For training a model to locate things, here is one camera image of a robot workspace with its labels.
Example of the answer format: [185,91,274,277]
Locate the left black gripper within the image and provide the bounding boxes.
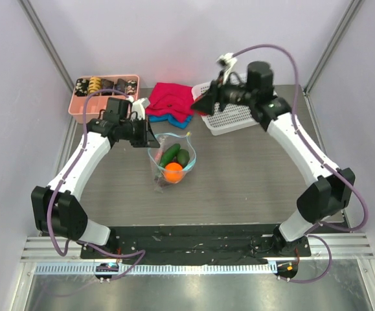
[119,116,160,148]

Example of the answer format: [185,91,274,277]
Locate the green cucumber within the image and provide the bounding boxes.
[159,143,181,168]

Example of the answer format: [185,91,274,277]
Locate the clear zip top bag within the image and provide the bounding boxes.
[148,132,197,192]

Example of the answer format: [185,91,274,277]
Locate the green avocado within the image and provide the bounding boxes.
[176,149,190,168]

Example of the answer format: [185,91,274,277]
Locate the orange fruit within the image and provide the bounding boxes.
[163,162,183,183]

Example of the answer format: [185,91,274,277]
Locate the purple grape bunch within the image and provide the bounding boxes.
[154,174,172,191]

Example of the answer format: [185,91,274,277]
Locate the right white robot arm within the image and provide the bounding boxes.
[192,61,355,256]

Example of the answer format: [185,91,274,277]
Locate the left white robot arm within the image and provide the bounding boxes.
[31,97,160,259]

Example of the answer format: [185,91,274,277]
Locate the blue folded cloth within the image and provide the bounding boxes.
[149,114,192,129]

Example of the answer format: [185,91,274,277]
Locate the red folded cloth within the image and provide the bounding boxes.
[146,82,194,122]

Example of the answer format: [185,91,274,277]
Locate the white plastic basket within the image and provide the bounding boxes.
[194,74,263,135]

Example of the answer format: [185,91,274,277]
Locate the floral end roll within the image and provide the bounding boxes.
[125,80,138,95]

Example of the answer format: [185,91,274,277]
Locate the black patterned roll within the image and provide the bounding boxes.
[114,78,128,94]

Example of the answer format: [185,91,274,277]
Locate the pink compartment tray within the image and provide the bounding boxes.
[68,75,140,124]

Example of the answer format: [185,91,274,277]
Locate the dark brown roll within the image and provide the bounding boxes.
[101,78,115,96]

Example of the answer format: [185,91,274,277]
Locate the yellow striped roll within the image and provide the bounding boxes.
[87,76,102,95]

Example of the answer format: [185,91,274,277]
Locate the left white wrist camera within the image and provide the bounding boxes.
[130,98,150,120]

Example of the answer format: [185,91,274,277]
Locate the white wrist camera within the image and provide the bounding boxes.
[130,98,150,120]
[217,52,237,84]

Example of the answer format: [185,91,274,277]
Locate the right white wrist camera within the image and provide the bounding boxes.
[217,52,237,84]

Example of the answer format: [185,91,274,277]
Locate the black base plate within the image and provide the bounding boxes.
[78,224,304,266]

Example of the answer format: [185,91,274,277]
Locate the white slotted cable duct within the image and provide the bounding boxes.
[34,261,277,276]

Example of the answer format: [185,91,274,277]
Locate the aluminium frame rail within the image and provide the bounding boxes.
[21,233,374,266]

